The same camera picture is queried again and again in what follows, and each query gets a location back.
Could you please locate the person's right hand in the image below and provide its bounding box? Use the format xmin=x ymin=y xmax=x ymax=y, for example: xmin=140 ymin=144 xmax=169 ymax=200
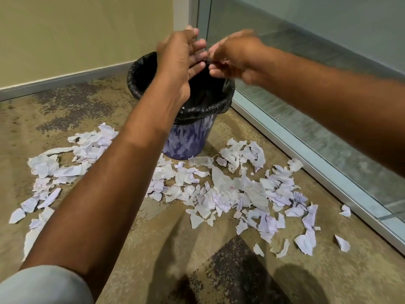
xmin=207 ymin=29 xmax=272 ymax=86

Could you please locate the person's left hand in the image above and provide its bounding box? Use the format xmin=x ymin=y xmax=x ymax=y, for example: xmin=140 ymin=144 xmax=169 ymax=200
xmin=156 ymin=26 xmax=209 ymax=103

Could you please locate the person's left forearm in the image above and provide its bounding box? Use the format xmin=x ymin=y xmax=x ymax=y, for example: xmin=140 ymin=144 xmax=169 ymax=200
xmin=19 ymin=87 xmax=191 ymax=295

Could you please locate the person's right forearm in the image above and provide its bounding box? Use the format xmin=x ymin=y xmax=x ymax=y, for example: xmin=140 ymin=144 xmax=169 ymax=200
xmin=253 ymin=44 xmax=405 ymax=170

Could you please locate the black plastic bin liner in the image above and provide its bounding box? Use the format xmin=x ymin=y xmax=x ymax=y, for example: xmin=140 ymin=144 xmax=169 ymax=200
xmin=127 ymin=51 xmax=236 ymax=126

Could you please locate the purple patterned waste bin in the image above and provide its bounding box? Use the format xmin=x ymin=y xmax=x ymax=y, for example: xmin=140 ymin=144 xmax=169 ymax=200
xmin=162 ymin=113 xmax=219 ymax=161

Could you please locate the frosted glass partition panel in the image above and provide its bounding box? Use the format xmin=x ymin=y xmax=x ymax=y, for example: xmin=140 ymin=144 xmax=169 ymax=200
xmin=207 ymin=0 xmax=405 ymax=219

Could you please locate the pile of torn paper scraps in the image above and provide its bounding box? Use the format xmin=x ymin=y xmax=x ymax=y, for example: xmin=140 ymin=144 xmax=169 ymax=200
xmin=8 ymin=123 xmax=352 ymax=262

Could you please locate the grey skirting board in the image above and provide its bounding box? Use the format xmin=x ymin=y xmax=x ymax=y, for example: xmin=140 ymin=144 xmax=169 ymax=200
xmin=0 ymin=61 xmax=137 ymax=102

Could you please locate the white shirt sleeve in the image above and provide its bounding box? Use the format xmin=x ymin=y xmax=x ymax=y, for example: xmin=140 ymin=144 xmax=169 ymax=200
xmin=0 ymin=265 xmax=95 ymax=304

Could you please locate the aluminium partition frame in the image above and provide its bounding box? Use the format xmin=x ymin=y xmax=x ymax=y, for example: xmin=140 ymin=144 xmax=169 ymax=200
xmin=197 ymin=0 xmax=405 ymax=254

